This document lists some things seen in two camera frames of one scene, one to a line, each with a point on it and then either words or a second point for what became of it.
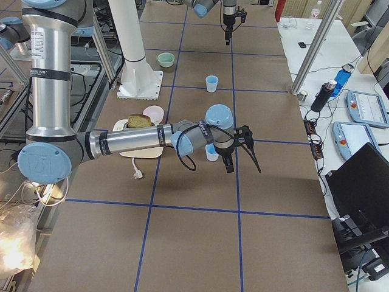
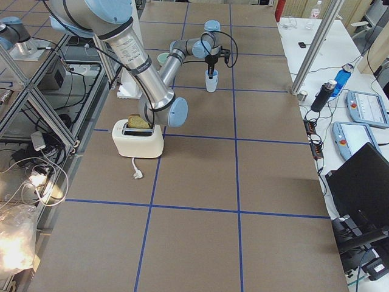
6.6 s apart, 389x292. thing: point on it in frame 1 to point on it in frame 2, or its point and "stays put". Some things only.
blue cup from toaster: x=211 y=83 stays put
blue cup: x=211 y=153 to x=214 y=79
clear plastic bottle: x=315 y=11 stays put
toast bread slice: x=138 y=121 stays put
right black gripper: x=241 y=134 to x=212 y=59
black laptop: x=360 y=187 stays put
